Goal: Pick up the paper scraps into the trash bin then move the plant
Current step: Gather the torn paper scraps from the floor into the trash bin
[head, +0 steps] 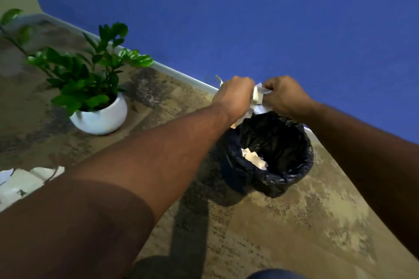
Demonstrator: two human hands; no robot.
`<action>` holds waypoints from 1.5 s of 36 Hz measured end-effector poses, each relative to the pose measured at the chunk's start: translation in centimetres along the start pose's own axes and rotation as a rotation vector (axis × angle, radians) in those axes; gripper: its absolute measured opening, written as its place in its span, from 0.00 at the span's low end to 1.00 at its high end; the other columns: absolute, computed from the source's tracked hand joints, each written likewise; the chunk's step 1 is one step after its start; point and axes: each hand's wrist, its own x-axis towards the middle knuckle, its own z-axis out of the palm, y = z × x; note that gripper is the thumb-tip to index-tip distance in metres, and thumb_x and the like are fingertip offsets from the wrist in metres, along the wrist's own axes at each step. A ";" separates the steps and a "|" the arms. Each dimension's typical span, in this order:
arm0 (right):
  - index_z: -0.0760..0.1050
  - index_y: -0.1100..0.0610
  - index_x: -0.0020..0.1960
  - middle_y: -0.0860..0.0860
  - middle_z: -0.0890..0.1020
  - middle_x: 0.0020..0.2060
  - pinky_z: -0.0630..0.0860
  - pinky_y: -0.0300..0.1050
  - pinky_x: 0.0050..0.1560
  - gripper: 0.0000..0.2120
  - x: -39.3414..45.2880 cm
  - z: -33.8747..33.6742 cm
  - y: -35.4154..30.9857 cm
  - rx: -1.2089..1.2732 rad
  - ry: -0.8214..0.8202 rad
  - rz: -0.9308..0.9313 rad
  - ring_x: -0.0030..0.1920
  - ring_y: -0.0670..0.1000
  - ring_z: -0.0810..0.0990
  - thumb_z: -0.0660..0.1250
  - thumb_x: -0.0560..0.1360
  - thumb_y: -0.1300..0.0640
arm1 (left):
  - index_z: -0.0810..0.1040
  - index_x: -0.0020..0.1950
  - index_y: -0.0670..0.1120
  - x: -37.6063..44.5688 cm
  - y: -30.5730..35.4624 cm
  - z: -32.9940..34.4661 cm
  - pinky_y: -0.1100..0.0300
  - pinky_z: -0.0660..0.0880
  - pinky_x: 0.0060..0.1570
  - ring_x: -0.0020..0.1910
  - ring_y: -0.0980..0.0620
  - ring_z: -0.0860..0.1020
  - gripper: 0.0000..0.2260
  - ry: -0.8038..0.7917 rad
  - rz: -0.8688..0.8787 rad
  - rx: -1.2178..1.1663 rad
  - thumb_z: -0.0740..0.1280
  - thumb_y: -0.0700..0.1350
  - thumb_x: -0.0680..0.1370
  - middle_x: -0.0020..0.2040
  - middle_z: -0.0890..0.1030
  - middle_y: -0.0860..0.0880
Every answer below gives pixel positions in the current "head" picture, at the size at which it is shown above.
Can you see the person's left hand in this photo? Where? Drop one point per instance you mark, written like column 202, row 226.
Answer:
column 233, row 94

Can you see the person's right hand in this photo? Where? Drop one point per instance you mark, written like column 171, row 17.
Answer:
column 286, row 97

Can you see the person's left fingers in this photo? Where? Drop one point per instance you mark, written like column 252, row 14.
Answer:
column 249, row 87

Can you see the person's right fingers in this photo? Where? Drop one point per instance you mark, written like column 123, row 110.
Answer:
column 269, row 87

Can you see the white paper scraps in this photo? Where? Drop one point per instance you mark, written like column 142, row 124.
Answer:
column 258, row 97

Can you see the person's right forearm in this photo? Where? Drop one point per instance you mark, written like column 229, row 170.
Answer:
column 373, row 171

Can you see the person's left forearm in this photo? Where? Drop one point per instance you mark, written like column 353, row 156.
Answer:
column 108, row 190

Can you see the black bin liner bag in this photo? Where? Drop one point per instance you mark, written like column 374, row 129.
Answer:
column 266, row 154

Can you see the crumpled paper in bin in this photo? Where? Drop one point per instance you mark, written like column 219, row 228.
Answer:
column 254, row 158

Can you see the white baseboard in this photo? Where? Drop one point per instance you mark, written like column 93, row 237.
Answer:
column 131, row 56

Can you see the round white plant pot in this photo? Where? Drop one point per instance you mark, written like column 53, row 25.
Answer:
column 100, row 117

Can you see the green leafy plant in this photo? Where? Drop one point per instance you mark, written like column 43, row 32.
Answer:
column 77, row 69

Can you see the person's blue trouser knee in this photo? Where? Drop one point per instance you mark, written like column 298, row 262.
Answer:
column 276, row 274

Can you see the white paper sheets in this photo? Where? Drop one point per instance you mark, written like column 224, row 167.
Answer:
column 23, row 184

